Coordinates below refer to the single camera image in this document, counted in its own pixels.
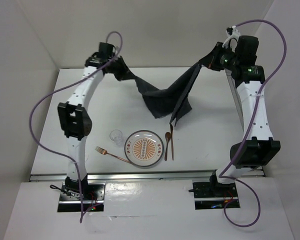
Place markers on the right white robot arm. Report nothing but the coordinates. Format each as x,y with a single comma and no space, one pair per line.
237,57

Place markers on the dark grey checked cloth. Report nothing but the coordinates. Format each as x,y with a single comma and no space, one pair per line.
162,102

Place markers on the copper knife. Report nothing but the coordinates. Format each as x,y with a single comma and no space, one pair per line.
172,142

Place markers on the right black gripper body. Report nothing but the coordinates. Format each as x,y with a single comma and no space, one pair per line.
223,58

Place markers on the patterned glass plate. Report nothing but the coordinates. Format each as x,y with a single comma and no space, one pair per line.
144,148

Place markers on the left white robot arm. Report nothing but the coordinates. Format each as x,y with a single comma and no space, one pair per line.
75,120

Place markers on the aluminium frame rail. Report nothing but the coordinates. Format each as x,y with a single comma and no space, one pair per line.
202,138

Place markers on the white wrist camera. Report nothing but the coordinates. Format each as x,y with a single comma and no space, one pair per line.
232,34

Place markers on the clear plastic cup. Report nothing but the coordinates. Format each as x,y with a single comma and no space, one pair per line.
117,137

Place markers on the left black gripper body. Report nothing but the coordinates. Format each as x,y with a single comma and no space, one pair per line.
118,68

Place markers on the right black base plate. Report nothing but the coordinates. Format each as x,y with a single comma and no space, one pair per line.
207,199

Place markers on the copper spoon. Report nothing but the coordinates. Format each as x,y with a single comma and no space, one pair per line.
167,139

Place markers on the copper fork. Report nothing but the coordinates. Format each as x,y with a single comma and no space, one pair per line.
105,152

